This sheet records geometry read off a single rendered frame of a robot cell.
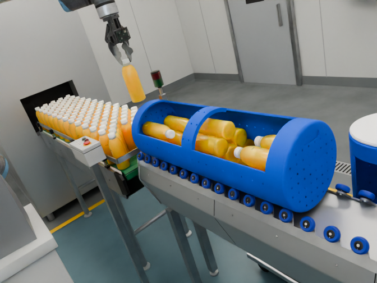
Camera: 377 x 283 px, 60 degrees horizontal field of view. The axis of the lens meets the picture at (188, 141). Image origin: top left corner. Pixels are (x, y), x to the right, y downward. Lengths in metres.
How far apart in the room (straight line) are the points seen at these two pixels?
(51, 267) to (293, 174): 0.79
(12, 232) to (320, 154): 0.95
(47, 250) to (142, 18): 5.56
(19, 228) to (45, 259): 0.13
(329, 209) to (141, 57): 5.47
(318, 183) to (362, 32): 3.58
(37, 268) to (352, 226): 0.95
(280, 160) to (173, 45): 5.86
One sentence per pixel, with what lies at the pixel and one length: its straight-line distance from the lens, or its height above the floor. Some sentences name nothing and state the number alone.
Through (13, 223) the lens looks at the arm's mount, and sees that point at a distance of 1.12.
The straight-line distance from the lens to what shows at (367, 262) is 1.00.
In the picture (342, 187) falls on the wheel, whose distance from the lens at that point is 1.16.
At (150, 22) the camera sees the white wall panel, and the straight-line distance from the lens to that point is 6.45.
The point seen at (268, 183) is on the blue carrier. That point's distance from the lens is 0.98.
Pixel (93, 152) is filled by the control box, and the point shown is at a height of 1.06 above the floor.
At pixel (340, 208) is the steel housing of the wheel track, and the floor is 0.93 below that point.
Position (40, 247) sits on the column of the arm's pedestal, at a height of 1.09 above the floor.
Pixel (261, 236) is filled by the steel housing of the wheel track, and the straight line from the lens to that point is 1.18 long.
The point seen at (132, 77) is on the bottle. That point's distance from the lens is 1.58.
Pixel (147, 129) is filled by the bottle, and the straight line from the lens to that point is 1.55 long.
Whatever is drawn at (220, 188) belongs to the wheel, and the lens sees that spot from 1.25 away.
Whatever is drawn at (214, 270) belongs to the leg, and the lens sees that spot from 2.25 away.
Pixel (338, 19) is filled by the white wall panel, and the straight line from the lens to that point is 4.65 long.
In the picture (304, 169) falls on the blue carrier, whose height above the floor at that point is 1.11.
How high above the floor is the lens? 1.65
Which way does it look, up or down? 24 degrees down
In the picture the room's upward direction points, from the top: 16 degrees counter-clockwise
